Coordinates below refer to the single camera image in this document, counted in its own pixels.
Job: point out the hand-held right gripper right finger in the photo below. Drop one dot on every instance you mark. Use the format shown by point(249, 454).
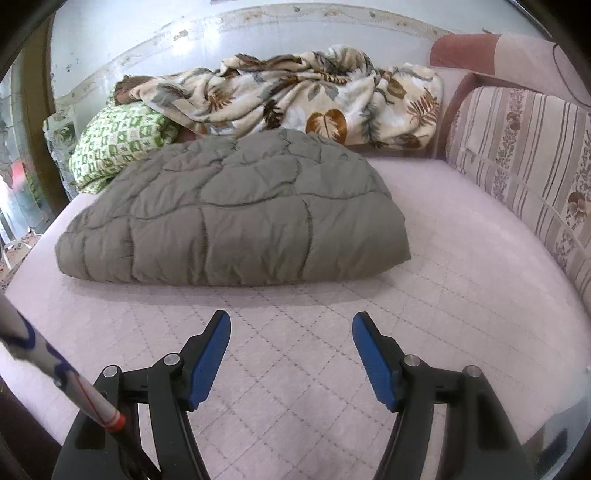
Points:
point(376, 360)

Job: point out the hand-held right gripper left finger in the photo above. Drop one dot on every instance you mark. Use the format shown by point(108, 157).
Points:
point(207, 360)

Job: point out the grey puffer jacket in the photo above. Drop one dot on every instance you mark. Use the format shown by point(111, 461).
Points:
point(231, 207)

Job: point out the pink quilted bed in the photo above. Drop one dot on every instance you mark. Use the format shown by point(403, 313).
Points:
point(461, 230)

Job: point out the green checkered pillow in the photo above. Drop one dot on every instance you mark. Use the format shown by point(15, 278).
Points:
point(115, 138)

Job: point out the striped floral cushion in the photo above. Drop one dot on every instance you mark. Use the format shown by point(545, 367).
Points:
point(521, 152)

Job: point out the leaf print blanket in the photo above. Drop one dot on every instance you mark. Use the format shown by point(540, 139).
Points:
point(300, 101)

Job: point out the window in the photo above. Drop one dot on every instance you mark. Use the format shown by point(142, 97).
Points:
point(21, 161)

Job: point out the brown fleece cloth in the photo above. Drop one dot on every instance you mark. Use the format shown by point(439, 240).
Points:
point(125, 90)

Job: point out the pink cushion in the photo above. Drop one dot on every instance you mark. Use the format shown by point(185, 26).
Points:
point(508, 60)

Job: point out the brown wooden frame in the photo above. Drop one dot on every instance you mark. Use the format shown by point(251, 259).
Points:
point(41, 92)

